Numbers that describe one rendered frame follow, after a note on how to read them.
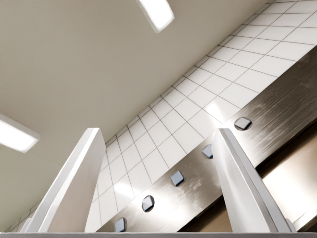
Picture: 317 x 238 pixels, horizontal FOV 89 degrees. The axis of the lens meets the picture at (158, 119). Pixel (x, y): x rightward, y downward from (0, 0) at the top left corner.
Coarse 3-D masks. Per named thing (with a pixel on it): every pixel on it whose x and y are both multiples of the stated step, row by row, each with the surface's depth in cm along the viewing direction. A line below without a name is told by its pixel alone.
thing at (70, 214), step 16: (96, 128) 10; (80, 144) 9; (96, 144) 10; (80, 160) 8; (96, 160) 10; (64, 176) 7; (80, 176) 8; (96, 176) 10; (48, 192) 7; (64, 192) 7; (80, 192) 8; (48, 208) 6; (64, 208) 6; (80, 208) 8; (32, 224) 6; (48, 224) 6; (64, 224) 6; (80, 224) 8
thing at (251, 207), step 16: (224, 128) 10; (224, 144) 9; (224, 160) 9; (240, 160) 8; (224, 176) 9; (240, 176) 7; (256, 176) 7; (224, 192) 9; (240, 192) 7; (256, 192) 7; (240, 208) 7; (256, 208) 6; (272, 208) 6; (240, 224) 7; (256, 224) 6; (272, 224) 6; (288, 224) 6
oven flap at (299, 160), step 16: (304, 144) 51; (272, 160) 54; (288, 160) 51; (304, 160) 48; (272, 176) 51; (288, 176) 48; (304, 176) 45; (272, 192) 47; (288, 192) 45; (304, 192) 42; (224, 208) 53; (288, 208) 42; (304, 208) 40; (192, 224) 56; (208, 224) 53; (224, 224) 49; (304, 224) 36
